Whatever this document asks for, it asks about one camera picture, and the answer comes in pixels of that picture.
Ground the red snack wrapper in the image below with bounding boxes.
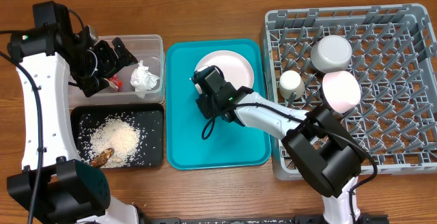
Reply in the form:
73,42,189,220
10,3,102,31
107,74,123,92

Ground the white tissue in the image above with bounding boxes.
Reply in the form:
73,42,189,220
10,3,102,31
130,60,160,98

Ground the large white plate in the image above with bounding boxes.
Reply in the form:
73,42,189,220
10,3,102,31
195,50,255,89

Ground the white rice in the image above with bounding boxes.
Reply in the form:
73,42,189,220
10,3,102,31
78,113,164,169

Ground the cream plastic cup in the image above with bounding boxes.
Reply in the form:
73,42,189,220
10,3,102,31
279,70,305,100

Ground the brown food scrap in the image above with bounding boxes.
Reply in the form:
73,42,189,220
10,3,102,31
90,148,114,168

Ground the grey-white bowl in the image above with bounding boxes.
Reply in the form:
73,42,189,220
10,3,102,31
310,35,352,73

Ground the small pink-white dish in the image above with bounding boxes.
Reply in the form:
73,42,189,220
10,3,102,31
322,71,361,113

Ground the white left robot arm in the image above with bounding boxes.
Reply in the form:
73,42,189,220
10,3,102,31
3,1,146,223

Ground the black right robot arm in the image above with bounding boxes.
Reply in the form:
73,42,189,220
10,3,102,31
191,66,378,223

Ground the grey dishwasher rack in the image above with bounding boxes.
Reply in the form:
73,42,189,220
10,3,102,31
263,3,436,175

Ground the clear plastic bin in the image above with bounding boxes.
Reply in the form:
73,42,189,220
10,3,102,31
68,34,165,109

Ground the teal serving tray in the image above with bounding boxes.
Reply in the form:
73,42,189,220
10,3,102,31
166,39,271,170

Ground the black plastic tray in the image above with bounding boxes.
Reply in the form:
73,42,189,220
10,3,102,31
70,103,165,169

